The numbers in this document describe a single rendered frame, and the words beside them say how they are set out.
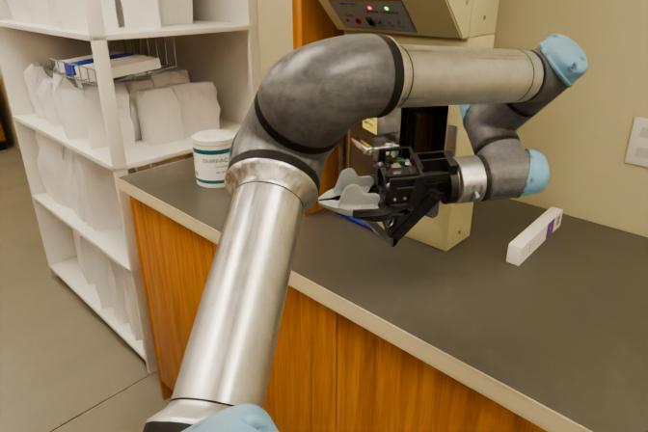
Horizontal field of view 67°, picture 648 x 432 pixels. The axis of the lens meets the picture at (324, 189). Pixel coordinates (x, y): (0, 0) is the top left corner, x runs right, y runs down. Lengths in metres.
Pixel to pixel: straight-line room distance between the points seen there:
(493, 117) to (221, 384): 0.58
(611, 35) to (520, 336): 0.76
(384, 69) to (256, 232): 0.22
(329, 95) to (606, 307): 0.75
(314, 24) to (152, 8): 0.91
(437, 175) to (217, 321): 0.42
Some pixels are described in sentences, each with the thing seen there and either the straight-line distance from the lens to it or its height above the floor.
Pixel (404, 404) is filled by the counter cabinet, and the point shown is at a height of 0.75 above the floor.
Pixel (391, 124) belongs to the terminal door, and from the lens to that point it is 0.98.
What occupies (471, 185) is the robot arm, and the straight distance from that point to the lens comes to 0.79.
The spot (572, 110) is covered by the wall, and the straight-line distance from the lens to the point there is 1.43.
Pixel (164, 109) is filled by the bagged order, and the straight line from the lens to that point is 2.05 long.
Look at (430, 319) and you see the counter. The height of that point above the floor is 0.94.
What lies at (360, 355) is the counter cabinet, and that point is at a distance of 1.08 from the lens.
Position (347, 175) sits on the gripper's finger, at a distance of 0.76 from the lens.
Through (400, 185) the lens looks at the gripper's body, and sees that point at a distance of 0.74.
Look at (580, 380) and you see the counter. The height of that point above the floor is 0.94.
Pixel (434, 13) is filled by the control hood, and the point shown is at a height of 1.46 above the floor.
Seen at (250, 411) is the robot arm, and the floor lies 1.25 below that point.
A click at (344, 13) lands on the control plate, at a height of 1.45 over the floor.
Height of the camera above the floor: 1.50
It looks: 22 degrees down
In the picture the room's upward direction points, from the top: straight up
